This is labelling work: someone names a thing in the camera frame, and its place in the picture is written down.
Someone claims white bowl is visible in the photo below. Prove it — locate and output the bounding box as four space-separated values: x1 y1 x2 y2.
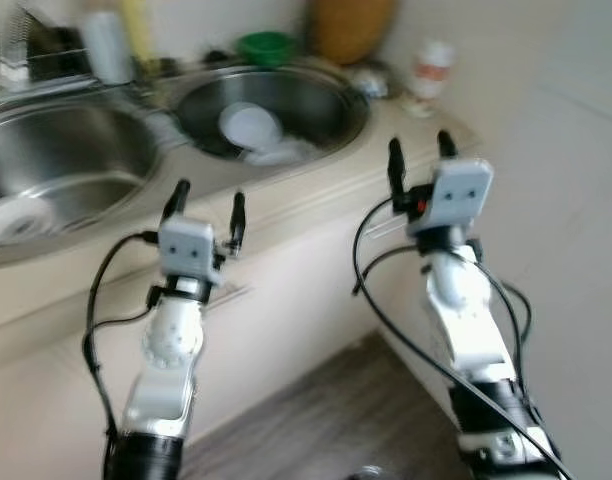
217 101 285 154

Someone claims white bottle orange label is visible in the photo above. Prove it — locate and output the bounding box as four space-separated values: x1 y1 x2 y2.
410 39 456 120

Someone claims stainless steel double sink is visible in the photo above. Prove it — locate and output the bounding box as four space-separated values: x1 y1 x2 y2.
0 60 376 272

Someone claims brown wooden cutting board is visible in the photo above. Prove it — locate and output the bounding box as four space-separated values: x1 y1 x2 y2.
307 0 400 67

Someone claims white round drain cover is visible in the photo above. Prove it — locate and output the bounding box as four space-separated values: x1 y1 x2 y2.
0 194 56 247

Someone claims white cylindrical container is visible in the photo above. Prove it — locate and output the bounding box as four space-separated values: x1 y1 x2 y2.
83 9 138 87

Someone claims green plastic bowl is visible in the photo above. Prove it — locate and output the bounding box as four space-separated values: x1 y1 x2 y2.
235 31 300 70

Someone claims yellow slender bottle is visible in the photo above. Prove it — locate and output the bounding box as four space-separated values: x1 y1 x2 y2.
120 0 160 67

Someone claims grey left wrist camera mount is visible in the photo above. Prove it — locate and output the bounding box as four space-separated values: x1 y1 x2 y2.
157 214 223 287

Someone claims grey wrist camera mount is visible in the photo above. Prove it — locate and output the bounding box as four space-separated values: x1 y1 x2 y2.
415 157 495 237
157 214 223 287

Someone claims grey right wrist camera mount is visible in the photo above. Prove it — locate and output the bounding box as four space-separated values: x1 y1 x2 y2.
415 157 495 237

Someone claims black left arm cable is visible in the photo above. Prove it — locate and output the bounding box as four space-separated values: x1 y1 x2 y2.
81 232 165 453

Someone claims metal wire dish rack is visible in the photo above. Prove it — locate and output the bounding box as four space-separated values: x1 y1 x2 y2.
0 5 88 97

